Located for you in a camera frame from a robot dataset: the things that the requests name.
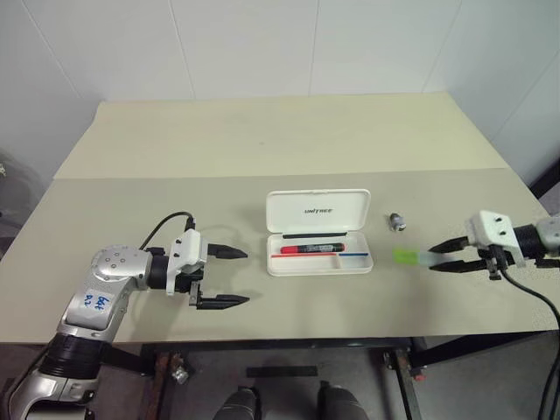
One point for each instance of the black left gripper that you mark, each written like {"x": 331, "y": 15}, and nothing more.
{"x": 188, "y": 280}

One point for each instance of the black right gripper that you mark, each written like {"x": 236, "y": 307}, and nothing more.
{"x": 494, "y": 258}

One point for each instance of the green capped marker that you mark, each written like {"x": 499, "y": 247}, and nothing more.
{"x": 404, "y": 256}

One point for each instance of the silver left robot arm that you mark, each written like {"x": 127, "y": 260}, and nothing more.
{"x": 118, "y": 264}

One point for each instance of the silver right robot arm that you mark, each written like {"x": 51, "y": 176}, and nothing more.
{"x": 547, "y": 236}

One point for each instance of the red marker with black label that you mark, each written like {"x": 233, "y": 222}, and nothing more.
{"x": 291, "y": 249}

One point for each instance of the thin red and blue pencil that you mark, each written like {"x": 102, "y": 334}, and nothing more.
{"x": 354, "y": 253}

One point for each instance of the white plastic pencil case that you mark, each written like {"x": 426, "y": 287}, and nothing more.
{"x": 319, "y": 210}

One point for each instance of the small grey metal cylinder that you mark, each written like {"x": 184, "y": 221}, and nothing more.
{"x": 396, "y": 221}

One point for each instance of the black flat floor strip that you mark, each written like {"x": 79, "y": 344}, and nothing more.
{"x": 282, "y": 372}

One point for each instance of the dark rounded shape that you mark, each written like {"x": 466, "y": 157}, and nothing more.
{"x": 238, "y": 404}
{"x": 341, "y": 402}

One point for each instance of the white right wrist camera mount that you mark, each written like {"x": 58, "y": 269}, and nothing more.
{"x": 494, "y": 229}

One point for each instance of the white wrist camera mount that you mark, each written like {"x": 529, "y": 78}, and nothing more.
{"x": 494, "y": 229}
{"x": 189, "y": 247}

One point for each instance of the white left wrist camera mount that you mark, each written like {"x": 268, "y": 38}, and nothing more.
{"x": 189, "y": 247}

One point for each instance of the black metal table frame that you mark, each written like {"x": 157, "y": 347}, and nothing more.
{"x": 280, "y": 343}

